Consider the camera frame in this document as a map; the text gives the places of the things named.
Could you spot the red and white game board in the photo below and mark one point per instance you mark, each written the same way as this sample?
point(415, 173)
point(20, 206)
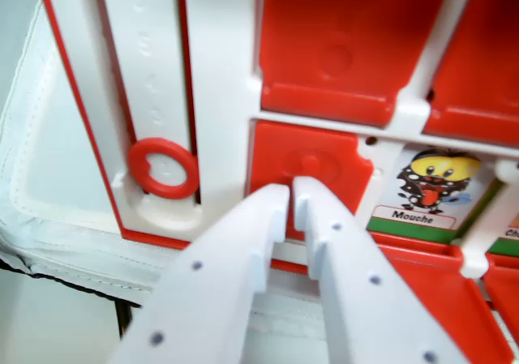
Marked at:
point(219, 56)

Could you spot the fly picture card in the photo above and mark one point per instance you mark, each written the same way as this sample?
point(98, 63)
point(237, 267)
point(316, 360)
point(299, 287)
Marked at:
point(430, 177)

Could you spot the red card flap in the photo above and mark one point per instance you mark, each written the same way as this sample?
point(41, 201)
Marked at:
point(344, 35)
point(478, 76)
point(507, 287)
point(425, 287)
point(275, 153)

